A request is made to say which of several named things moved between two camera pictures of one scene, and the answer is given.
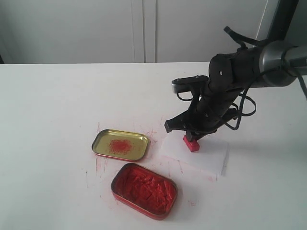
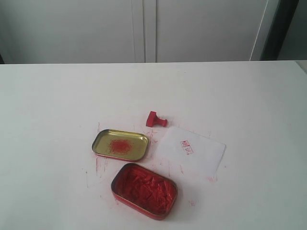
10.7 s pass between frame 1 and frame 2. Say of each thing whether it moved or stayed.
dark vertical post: stayed
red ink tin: stayed
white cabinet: stayed
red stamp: moved
